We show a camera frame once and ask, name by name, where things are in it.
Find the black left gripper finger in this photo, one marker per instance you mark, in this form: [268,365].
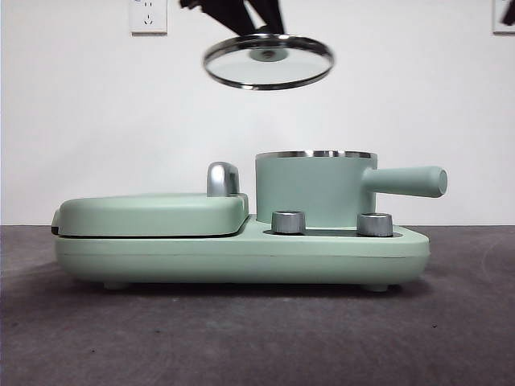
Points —
[273,14]
[221,12]

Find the glass lid with green knob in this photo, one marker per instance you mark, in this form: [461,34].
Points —
[241,66]

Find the mint green griddle lid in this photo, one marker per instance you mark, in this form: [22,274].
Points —
[149,213]

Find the silver control knob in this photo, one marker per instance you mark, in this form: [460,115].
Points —
[375,224]
[288,222]

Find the mint green breakfast machine base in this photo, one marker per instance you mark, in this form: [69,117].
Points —
[241,261]

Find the white wall socket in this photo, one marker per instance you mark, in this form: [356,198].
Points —
[148,18]
[496,16]

